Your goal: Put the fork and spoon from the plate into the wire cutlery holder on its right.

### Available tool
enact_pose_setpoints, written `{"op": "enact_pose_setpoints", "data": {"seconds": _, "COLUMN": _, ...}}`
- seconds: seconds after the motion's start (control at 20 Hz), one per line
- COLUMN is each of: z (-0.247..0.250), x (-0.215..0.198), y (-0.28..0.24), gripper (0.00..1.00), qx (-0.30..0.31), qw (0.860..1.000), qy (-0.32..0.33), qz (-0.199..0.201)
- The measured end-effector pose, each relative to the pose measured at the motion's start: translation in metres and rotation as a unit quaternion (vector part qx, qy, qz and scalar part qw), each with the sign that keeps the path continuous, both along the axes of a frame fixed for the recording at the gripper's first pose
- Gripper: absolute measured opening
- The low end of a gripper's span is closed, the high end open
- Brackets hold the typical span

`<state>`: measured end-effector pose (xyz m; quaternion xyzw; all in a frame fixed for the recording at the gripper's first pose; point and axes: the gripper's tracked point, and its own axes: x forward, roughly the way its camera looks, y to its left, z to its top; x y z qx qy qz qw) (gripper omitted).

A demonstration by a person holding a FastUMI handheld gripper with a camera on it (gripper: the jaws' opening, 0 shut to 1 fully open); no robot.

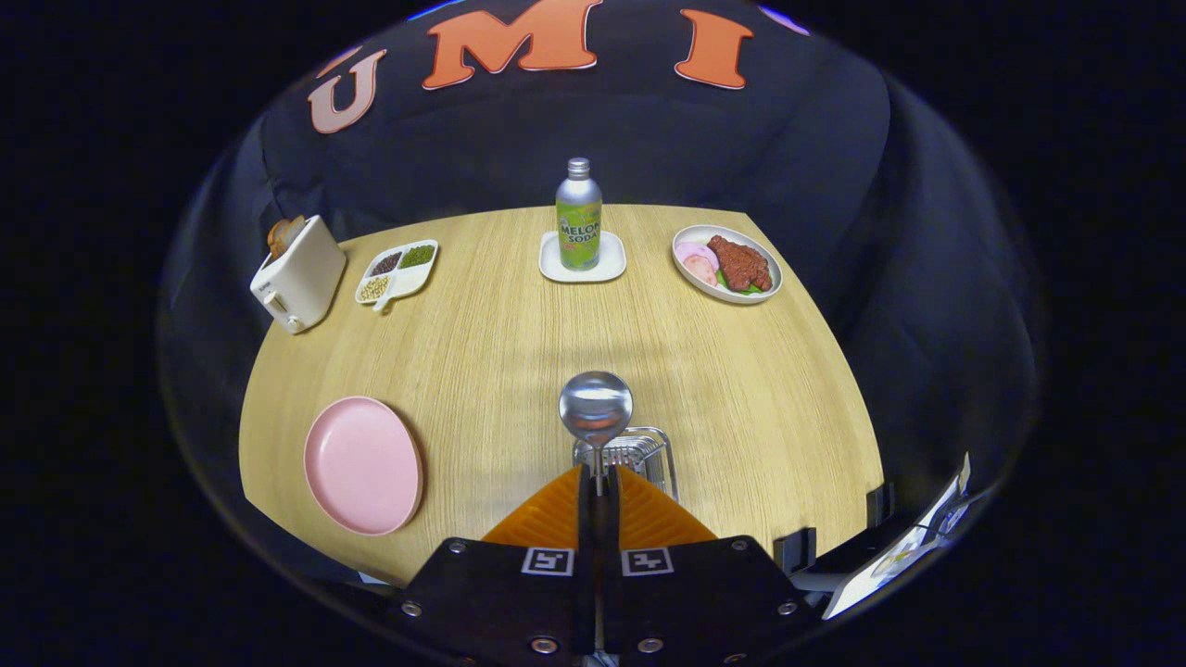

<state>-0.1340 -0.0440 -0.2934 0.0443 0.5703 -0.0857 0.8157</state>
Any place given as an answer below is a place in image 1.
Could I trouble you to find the white oval plate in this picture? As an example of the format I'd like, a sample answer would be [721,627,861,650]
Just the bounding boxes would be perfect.
[672,224,784,306]

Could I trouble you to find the small white square saucer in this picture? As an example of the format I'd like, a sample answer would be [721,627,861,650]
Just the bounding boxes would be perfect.
[538,231,628,284]

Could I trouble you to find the brown meat piece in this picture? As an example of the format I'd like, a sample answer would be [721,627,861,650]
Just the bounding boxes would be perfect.
[708,234,773,293]

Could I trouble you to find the pink round plate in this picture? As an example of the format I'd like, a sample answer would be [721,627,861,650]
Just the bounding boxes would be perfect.
[303,396,424,537]

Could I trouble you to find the white toaster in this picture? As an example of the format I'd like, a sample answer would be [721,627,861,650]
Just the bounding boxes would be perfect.
[249,215,348,335]

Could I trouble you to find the silver metal spoon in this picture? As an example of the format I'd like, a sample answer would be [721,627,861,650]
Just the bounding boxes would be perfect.
[558,371,635,661]

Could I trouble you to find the green label soda bottle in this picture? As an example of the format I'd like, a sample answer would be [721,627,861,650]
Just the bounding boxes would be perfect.
[555,157,603,271]

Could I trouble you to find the white divided dish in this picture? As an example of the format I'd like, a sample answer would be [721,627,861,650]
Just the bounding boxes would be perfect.
[355,239,440,313]

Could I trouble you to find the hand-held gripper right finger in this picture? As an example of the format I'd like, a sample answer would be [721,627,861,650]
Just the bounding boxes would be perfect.
[607,463,826,663]

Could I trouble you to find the perforated metal tray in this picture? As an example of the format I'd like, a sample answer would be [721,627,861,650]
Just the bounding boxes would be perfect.
[572,426,679,503]

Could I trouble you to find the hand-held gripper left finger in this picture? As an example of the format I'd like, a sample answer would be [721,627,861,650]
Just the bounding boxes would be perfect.
[394,463,594,663]

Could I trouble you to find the printed paper sheets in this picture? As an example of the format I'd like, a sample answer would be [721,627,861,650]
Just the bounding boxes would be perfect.
[823,452,972,620]

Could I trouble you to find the toasted bread slice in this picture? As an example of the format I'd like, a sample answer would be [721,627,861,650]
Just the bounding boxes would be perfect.
[267,216,307,260]

